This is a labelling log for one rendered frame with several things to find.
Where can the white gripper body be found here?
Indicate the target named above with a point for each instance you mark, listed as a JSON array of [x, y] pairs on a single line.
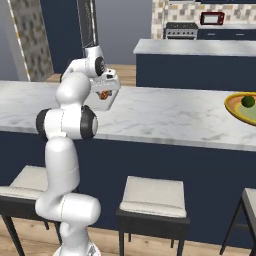
[[107, 84]]

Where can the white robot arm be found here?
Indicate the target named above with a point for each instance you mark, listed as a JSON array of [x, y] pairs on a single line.
[[63, 166]]

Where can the orange red food piece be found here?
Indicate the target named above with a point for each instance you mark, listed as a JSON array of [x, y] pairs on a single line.
[[104, 95]]

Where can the clear tupperware container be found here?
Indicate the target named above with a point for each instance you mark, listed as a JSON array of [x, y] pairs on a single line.
[[100, 104]]

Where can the large yellow plate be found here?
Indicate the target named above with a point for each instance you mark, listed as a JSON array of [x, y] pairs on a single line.
[[237, 110]]

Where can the round green vegetable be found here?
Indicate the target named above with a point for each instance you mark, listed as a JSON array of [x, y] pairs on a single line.
[[248, 101]]

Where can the navy tall cupboard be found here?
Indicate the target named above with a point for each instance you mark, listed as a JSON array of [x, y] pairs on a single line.
[[61, 33]]

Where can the steel oven with hob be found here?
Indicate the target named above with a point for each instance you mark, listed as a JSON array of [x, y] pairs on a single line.
[[181, 30]]

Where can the navy kitchen island with stools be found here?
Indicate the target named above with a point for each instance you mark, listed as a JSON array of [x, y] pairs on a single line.
[[156, 166]]

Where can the red microwave oven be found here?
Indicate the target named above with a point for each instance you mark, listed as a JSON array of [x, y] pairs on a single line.
[[212, 18]]

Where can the black stool with beige cushion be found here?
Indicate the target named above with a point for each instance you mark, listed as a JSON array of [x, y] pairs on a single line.
[[25, 186], [248, 206], [153, 200]]

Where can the navy low cupboard run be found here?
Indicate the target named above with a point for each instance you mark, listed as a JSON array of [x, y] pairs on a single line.
[[226, 34]]

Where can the navy wall cupboard run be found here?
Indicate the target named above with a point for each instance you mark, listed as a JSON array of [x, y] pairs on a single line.
[[230, 1]]

